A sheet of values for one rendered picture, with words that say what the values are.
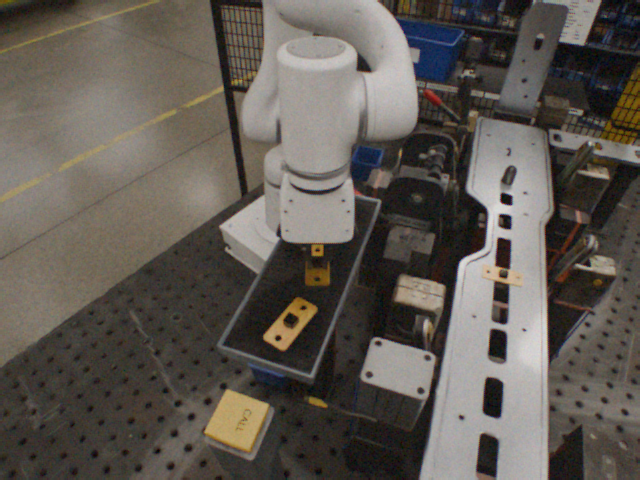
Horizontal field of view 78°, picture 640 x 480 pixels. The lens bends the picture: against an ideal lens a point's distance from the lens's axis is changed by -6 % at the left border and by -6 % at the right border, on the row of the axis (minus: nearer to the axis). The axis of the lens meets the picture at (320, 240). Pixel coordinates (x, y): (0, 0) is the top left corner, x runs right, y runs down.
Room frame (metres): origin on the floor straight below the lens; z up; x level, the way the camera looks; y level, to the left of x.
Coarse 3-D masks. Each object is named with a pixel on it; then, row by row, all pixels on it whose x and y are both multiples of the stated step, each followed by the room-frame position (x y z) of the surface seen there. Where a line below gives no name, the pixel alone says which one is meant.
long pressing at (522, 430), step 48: (480, 144) 1.03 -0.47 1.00; (528, 144) 1.04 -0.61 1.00; (480, 192) 0.81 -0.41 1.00; (528, 192) 0.82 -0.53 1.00; (528, 240) 0.64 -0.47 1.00; (480, 288) 0.51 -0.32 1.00; (528, 288) 0.51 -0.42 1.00; (480, 336) 0.40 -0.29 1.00; (528, 336) 0.40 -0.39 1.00; (480, 384) 0.31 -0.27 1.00; (528, 384) 0.30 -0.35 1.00; (432, 432) 0.23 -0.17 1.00; (480, 432) 0.23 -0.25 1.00; (528, 432) 0.22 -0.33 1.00
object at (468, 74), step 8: (464, 72) 1.04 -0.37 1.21; (472, 72) 1.04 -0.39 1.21; (480, 72) 1.03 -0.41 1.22; (464, 80) 1.02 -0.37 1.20; (472, 80) 1.02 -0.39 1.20; (480, 80) 1.01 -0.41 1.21; (464, 88) 1.02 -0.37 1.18; (464, 96) 1.02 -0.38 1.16; (464, 104) 1.02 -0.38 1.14; (464, 112) 1.01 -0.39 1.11; (464, 120) 1.01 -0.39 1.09
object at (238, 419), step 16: (224, 400) 0.21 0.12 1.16; (240, 400) 0.21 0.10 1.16; (256, 400) 0.21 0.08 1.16; (224, 416) 0.19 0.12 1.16; (240, 416) 0.19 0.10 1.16; (256, 416) 0.19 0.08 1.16; (208, 432) 0.17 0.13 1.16; (224, 432) 0.17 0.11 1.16; (240, 432) 0.17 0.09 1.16; (256, 432) 0.17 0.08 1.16; (240, 448) 0.16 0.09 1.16
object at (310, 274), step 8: (312, 248) 0.47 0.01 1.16; (320, 248) 0.47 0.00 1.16; (312, 256) 0.44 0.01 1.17; (320, 256) 0.44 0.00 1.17; (312, 264) 0.43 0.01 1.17; (320, 264) 0.43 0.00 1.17; (328, 264) 0.43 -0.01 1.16; (312, 272) 0.42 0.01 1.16; (320, 272) 0.42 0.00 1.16; (328, 272) 0.42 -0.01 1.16; (312, 280) 0.40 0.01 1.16; (320, 280) 0.40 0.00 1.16; (328, 280) 0.40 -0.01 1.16
